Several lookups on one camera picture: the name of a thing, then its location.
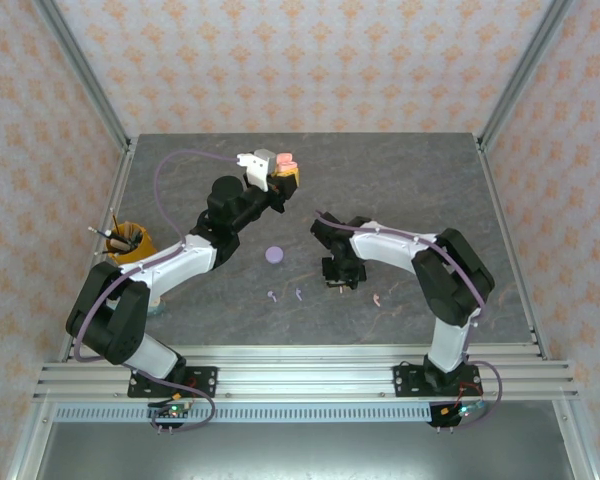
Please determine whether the pink earbud charging case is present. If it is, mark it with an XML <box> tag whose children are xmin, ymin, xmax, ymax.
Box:
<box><xmin>273</xmin><ymin>151</ymin><xmax>300</xmax><ymax>175</ymax></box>

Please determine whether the yellow pen holder cup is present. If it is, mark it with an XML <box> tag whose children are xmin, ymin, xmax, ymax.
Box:
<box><xmin>105</xmin><ymin>223</ymin><xmax>158</xmax><ymax>267</ymax></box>

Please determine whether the controller board with green LED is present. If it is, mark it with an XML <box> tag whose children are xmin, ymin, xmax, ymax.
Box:
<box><xmin>429</xmin><ymin>398</ymin><xmax>487</xmax><ymax>430</ymax></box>
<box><xmin>147</xmin><ymin>399</ymin><xmax>197</xmax><ymax>435</ymax></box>

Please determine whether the grey metal sheet panel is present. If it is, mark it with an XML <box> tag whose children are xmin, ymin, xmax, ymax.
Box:
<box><xmin>9</xmin><ymin>399</ymin><xmax>599</xmax><ymax>480</ymax></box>

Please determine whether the aluminium cross rail beam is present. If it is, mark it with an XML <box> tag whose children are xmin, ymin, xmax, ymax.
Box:
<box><xmin>32</xmin><ymin>343</ymin><xmax>580</xmax><ymax>402</ymax></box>

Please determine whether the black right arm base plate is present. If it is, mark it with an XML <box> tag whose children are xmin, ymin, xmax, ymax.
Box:
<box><xmin>392</xmin><ymin>363</ymin><xmax>481</xmax><ymax>399</ymax></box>

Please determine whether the slotted grey cable duct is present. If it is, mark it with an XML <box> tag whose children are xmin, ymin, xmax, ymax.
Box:
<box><xmin>53</xmin><ymin>404</ymin><xmax>456</xmax><ymax>425</ymax></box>

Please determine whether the aluminium side rail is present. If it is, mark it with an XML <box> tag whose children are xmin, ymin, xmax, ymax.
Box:
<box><xmin>474</xmin><ymin>134</ymin><xmax>552</xmax><ymax>362</ymax></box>
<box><xmin>57</xmin><ymin>137</ymin><xmax>139</xmax><ymax>364</ymax></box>

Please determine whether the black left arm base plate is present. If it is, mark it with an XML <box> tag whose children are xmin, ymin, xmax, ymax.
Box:
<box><xmin>127</xmin><ymin>365</ymin><xmax>219</xmax><ymax>399</ymax></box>

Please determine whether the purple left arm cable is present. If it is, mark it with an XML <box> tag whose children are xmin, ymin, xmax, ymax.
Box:
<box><xmin>72</xmin><ymin>149</ymin><xmax>241</xmax><ymax>436</ymax></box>

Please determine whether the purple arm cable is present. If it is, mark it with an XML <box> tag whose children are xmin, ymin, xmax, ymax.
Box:
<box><xmin>72</xmin><ymin>149</ymin><xmax>241</xmax><ymax>436</ymax></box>
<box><xmin>315</xmin><ymin>209</ymin><xmax>506</xmax><ymax>432</ymax></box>

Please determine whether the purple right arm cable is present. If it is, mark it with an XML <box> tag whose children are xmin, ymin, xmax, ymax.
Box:
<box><xmin>315</xmin><ymin>209</ymin><xmax>506</xmax><ymax>432</ymax></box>

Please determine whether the aluminium frame post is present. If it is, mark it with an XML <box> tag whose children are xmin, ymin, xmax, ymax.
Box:
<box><xmin>33</xmin><ymin>0</ymin><xmax>134</xmax><ymax>154</ymax></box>
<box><xmin>477</xmin><ymin>0</ymin><xmax>577</xmax><ymax>154</ymax></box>

